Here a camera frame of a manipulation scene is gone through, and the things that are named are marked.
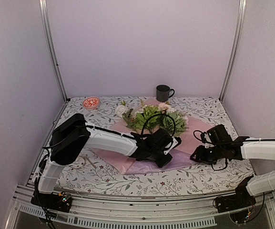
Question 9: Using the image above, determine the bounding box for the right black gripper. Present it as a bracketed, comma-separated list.
[190, 144, 225, 165]

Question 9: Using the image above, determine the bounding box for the purple pink wrapping paper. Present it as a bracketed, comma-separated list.
[89, 99, 212, 175]

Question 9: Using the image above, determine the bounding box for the green white flower sprig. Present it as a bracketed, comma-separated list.
[126, 100, 161, 134]

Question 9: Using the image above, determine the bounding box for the lilac white flower bouquet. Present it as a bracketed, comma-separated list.
[160, 111, 189, 136]

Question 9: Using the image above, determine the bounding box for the pink rose stem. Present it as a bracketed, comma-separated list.
[157, 103, 176, 115]

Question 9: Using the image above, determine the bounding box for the white rose long stem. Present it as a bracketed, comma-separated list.
[115, 101, 133, 127]

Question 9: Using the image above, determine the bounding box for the dark grey metal mug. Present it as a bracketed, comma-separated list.
[156, 84, 175, 102]

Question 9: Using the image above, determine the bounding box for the red patterned ceramic bowl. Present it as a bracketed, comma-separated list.
[82, 96, 101, 110]

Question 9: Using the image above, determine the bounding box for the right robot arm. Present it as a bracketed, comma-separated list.
[190, 125, 275, 208]

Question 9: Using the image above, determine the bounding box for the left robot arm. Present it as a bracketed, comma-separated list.
[35, 114, 182, 207]

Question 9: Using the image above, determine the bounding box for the beige raffia ribbon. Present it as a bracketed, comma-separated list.
[74, 156, 96, 169]

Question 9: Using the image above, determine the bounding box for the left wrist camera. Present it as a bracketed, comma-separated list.
[163, 137, 179, 155]

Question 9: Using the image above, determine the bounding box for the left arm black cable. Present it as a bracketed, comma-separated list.
[141, 114, 177, 139]

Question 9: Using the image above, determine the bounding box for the front aluminium rail base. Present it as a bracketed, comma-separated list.
[5, 184, 275, 229]

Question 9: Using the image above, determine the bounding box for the right aluminium frame post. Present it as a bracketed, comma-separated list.
[219, 0, 247, 103]

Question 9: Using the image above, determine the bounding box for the aluminium frame post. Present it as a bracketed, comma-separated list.
[219, 0, 247, 103]
[39, 0, 69, 102]

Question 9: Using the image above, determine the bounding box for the left aluminium frame post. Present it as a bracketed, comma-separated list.
[39, 0, 69, 102]

